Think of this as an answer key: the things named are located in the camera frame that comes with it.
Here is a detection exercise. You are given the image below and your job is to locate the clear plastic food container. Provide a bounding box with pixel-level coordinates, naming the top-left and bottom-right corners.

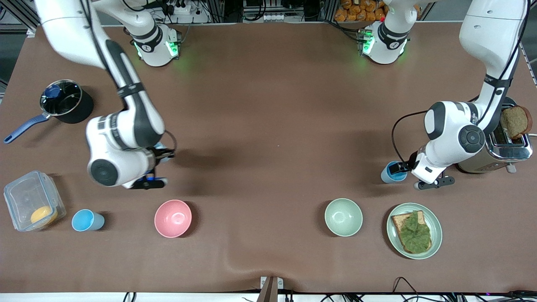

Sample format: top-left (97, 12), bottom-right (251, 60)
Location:
top-left (3, 170), bottom-right (67, 232)

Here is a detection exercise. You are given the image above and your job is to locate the brown table cover cloth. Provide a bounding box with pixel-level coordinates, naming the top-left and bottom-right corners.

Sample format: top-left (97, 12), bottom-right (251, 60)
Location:
top-left (0, 22), bottom-right (537, 294)

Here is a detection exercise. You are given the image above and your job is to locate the pink bowl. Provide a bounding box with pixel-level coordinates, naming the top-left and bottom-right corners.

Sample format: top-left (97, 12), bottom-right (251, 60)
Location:
top-left (154, 199), bottom-right (193, 238)

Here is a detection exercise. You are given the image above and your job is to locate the brown bread slice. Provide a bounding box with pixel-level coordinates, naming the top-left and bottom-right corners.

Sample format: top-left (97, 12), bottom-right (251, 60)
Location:
top-left (500, 105), bottom-right (533, 140)

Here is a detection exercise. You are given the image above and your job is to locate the round orange food piece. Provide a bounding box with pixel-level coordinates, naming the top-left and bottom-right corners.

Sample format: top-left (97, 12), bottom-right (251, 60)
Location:
top-left (30, 206), bottom-right (58, 226)

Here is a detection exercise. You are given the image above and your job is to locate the green lettuce leaf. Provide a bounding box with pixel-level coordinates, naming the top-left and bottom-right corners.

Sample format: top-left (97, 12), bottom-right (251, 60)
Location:
top-left (398, 211), bottom-right (432, 253)

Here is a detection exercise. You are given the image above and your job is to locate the black pot with blue handle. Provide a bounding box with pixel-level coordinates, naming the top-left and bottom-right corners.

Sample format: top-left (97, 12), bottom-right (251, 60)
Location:
top-left (3, 79), bottom-right (94, 144)

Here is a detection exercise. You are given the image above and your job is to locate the bag of orange snacks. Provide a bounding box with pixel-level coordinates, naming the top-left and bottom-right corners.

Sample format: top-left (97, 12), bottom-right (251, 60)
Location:
top-left (334, 0), bottom-right (394, 23)

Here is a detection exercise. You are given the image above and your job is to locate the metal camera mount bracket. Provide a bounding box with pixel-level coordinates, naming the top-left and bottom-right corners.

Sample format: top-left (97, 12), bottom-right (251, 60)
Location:
top-left (260, 276), bottom-right (284, 302)

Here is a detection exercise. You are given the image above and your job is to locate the pale green bowl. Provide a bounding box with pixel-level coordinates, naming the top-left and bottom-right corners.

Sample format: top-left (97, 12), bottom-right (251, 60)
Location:
top-left (324, 198), bottom-right (363, 237)

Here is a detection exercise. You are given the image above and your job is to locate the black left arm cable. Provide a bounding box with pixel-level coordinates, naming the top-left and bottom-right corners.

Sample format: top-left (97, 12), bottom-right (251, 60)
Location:
top-left (391, 0), bottom-right (530, 163)

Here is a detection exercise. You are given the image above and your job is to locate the looped black cable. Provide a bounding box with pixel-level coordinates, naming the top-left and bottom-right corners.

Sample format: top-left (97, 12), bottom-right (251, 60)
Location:
top-left (392, 277), bottom-right (420, 302)

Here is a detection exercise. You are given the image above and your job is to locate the toast slice under lettuce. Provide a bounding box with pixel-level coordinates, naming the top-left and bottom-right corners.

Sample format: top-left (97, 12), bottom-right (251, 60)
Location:
top-left (391, 211), bottom-right (433, 254)

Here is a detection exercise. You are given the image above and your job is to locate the silver beige toaster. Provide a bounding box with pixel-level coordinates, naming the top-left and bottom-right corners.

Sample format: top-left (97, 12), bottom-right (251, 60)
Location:
top-left (455, 97), bottom-right (533, 174)

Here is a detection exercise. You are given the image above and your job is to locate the blue cup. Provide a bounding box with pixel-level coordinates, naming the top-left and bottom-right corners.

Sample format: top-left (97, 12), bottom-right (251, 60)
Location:
top-left (381, 161), bottom-right (408, 184)
top-left (71, 209), bottom-right (105, 232)

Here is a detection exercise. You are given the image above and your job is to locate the pale green plate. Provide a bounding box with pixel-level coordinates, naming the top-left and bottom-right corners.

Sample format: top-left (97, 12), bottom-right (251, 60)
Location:
top-left (386, 203), bottom-right (443, 260)

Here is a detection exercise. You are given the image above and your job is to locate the white power strip with plugs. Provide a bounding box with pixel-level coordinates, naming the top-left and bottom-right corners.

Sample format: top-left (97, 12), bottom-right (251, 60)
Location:
top-left (164, 0), bottom-right (210, 24)

